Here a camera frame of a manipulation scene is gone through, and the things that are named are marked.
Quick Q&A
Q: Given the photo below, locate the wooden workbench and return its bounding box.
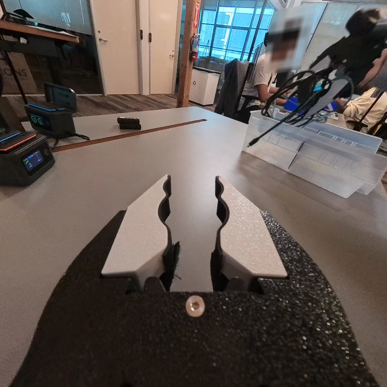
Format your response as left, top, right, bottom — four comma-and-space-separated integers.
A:
0, 19, 80, 43

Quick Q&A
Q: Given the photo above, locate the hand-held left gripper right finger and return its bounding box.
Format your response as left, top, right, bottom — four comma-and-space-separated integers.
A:
215, 176, 288, 290

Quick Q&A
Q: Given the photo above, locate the brown cardboard box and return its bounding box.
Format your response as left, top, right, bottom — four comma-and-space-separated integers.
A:
0, 52, 38, 95

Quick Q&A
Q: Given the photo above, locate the person's right hand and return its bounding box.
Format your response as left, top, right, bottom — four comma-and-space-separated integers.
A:
363, 50, 387, 89

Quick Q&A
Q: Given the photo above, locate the large glass window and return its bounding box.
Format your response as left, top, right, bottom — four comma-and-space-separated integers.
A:
197, 0, 274, 62

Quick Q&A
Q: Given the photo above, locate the black battery charger case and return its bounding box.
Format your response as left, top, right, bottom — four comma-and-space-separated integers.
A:
24, 82, 77, 138

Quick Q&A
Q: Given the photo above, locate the clear plastic storage bin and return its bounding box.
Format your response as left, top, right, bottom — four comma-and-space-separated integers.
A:
241, 109, 387, 199

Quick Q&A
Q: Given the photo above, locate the black charger case red stripe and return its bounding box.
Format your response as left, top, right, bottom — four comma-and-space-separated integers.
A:
0, 131, 56, 187

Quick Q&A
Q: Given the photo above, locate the red fire extinguisher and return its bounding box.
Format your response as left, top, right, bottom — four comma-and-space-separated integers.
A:
189, 33, 202, 63

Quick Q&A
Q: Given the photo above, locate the white door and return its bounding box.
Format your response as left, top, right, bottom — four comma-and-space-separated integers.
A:
148, 0, 179, 95
90, 0, 140, 96

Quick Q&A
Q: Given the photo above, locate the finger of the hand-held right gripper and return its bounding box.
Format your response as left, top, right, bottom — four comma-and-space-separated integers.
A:
309, 56, 335, 78

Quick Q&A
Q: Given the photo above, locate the white recycling bin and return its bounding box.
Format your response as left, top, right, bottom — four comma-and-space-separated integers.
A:
189, 67, 221, 106

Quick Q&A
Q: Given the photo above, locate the wooden post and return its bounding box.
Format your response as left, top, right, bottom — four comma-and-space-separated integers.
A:
176, 0, 202, 108

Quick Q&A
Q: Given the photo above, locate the black usb cable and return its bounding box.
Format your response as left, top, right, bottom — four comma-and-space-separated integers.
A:
246, 70, 342, 149

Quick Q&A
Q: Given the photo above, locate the grey jacket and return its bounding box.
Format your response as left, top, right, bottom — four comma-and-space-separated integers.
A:
214, 58, 252, 120

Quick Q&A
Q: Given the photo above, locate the thin black charger cable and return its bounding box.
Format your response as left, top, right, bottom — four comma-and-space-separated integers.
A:
50, 132, 91, 149

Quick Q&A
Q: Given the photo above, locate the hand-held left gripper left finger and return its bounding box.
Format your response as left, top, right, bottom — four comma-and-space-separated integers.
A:
101, 174, 172, 288

